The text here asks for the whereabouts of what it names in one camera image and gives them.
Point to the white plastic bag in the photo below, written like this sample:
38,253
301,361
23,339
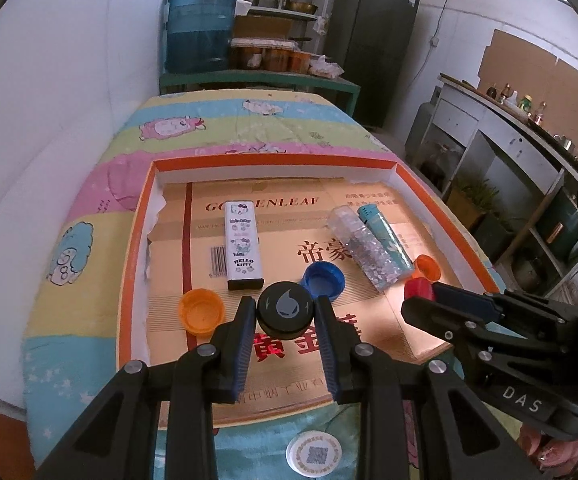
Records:
326,66

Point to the white kitchen counter cabinet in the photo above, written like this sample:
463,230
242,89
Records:
499,135

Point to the red plastic bottle cap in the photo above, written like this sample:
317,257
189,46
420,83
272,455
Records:
418,290

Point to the large blue water jug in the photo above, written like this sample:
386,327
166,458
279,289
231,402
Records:
199,27

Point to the green metal table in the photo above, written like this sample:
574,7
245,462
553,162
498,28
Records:
259,80

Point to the white cartoon print lighter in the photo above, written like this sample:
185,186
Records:
243,245

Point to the orange plastic bottle cap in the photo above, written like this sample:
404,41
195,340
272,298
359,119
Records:
428,266
201,310

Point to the dark green air fryer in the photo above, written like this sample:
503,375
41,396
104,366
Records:
564,230

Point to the cardboard wall panels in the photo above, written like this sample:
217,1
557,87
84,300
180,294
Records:
534,75

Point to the green lidded jar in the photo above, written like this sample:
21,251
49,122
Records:
525,102

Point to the dark green refrigerator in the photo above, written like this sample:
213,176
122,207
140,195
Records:
374,45

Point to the white round lid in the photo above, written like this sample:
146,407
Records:
314,454

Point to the green leafy plants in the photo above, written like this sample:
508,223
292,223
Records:
474,195

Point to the white kitchen shelf rack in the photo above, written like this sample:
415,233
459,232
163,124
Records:
279,5

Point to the blue plastic bottle cap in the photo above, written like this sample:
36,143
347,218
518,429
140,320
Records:
324,282

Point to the light blue patterned lighter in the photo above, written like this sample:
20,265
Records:
386,232

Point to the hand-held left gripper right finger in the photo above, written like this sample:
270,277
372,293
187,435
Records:
330,360

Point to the printed cartoon blanket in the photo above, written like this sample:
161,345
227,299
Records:
94,240

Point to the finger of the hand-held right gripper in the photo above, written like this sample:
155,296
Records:
464,300
434,317

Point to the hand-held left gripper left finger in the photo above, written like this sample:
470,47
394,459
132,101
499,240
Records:
236,360

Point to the orange rimmed cardboard box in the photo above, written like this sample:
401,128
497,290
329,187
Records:
289,200

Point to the black round lid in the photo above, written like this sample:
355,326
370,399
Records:
285,310

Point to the row of food jars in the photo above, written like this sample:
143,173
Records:
269,55

